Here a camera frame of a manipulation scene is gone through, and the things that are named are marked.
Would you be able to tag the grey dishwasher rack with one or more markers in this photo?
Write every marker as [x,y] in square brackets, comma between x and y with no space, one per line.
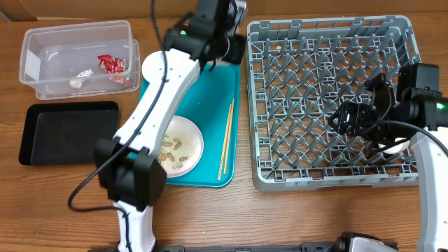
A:
[300,72]

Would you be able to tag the teal serving tray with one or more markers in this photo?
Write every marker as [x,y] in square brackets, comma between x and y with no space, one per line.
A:
[207,104]

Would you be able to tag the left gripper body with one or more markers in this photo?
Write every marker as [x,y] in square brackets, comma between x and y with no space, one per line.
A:
[228,50]

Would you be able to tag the peanut pile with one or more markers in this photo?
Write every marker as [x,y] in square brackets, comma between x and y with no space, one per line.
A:
[172,155]

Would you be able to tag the white tissue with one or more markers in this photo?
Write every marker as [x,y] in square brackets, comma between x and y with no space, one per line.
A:
[78,82]

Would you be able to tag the clear plastic bin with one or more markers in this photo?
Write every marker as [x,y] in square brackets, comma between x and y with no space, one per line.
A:
[52,56]

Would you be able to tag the white bowl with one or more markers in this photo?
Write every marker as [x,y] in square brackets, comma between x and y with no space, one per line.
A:
[153,67]

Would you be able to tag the wooden chopstick right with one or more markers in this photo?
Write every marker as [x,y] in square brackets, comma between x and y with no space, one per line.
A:
[225,165]

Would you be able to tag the white plate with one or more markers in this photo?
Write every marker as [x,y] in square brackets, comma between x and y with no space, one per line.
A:
[193,144]

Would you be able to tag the wooden chopstick left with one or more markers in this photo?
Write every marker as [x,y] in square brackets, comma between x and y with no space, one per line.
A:
[220,171]

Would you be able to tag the white cup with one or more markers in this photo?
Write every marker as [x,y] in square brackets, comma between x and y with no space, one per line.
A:
[400,145]

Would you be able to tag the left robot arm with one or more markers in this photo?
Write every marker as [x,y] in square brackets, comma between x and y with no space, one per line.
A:
[127,165]

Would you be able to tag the black plastic tray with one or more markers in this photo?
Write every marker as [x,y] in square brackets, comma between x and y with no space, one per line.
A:
[64,133]

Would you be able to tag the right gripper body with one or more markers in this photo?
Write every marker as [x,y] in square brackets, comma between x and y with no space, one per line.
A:
[361,119]

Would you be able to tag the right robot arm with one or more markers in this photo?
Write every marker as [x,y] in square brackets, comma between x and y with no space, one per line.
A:
[414,116]

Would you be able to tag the wooden chopstick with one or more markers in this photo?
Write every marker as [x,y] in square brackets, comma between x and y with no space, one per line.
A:
[220,171]
[225,165]

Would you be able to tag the red snack wrapper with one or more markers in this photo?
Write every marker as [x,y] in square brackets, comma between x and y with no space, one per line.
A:
[114,65]

